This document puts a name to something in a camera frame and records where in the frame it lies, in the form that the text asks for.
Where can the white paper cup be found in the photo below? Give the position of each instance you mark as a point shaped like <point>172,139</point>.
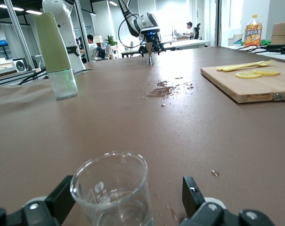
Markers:
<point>238,40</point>

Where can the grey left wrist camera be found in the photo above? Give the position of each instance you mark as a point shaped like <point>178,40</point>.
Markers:
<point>150,30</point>

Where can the green potted plant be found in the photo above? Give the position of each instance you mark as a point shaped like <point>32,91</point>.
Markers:
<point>111,41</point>

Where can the brown cardboard box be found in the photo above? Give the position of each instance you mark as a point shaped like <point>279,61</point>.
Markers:
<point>283,33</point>

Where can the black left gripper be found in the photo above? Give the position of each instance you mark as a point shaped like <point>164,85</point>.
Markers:
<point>148,37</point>

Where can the glass bottle with green sleeve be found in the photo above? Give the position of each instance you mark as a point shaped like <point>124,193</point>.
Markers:
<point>52,47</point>

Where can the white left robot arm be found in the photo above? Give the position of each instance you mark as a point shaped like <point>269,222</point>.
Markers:
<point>144,22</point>

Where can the seated person white shirt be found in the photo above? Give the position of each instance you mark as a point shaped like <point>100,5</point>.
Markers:
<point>92,47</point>
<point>191,29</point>

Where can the stainless steel jigger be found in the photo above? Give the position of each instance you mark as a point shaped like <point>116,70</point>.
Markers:
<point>150,58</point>

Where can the orange drink bottle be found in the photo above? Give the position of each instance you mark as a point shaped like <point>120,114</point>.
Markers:
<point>253,33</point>

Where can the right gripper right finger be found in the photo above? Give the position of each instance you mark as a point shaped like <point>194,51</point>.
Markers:
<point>191,197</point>

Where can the yellow lemon slice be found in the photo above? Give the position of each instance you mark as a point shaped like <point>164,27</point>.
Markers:
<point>248,75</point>
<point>269,72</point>

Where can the wooden cutting board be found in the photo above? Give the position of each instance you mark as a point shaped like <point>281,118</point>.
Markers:
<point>250,87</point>

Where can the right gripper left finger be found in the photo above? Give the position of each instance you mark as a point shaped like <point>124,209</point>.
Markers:
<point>58,195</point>

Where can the black power supply box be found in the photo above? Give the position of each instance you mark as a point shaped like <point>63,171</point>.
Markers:
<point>281,48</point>

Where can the black office chair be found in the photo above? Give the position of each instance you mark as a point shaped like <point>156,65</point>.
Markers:
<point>198,30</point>

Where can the clear glass measuring cup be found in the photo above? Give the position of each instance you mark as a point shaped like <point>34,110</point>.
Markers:
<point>109,188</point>

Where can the yellow plastic fork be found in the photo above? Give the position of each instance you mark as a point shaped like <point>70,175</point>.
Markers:
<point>246,66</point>

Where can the white office desk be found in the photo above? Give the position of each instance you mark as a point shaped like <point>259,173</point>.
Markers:
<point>187,44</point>

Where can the spilled liquid puddle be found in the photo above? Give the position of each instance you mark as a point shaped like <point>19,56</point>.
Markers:
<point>161,90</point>

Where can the aluminium frame post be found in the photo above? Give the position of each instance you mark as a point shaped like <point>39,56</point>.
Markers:
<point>17,30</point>

